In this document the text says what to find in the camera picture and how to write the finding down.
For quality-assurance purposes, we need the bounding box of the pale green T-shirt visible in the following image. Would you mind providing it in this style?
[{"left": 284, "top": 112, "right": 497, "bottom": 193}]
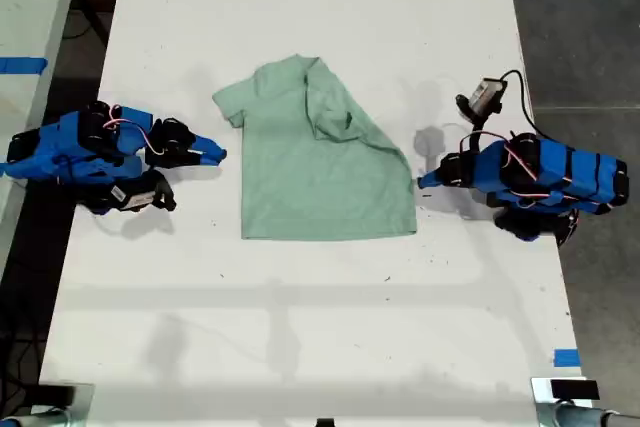
[{"left": 212, "top": 53, "right": 418, "bottom": 241}]

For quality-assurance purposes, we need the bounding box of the long blue tape strip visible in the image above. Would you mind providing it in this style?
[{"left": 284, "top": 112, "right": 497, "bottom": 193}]
[{"left": 0, "top": 56, "right": 49, "bottom": 76}]

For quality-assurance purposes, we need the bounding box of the white side table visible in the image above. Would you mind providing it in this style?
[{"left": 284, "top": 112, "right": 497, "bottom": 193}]
[{"left": 0, "top": 0, "right": 87, "bottom": 268}]

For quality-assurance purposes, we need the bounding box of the small blue tape piece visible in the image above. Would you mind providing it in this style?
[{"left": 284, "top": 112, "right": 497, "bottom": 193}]
[{"left": 553, "top": 347, "right": 582, "bottom": 369}]

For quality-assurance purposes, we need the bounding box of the small black box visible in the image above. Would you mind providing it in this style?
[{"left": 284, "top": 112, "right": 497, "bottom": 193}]
[
  {"left": 36, "top": 382, "right": 77, "bottom": 406},
  {"left": 549, "top": 379, "right": 601, "bottom": 401}
]

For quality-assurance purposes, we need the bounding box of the grey metal clamp pipe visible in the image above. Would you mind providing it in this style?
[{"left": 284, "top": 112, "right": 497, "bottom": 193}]
[
  {"left": 536, "top": 399, "right": 640, "bottom": 427},
  {"left": 0, "top": 406, "right": 72, "bottom": 427}
]

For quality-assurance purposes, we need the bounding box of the black camera box with label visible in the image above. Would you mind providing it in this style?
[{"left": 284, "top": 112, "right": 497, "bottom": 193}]
[{"left": 97, "top": 169, "right": 178, "bottom": 216}]

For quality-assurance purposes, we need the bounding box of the black and grey camera box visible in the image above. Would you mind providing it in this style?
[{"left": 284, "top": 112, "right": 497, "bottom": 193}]
[{"left": 455, "top": 77, "right": 504, "bottom": 124}]

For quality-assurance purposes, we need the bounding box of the black camera cable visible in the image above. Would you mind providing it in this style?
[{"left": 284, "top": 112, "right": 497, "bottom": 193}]
[{"left": 498, "top": 69, "right": 540, "bottom": 141}]

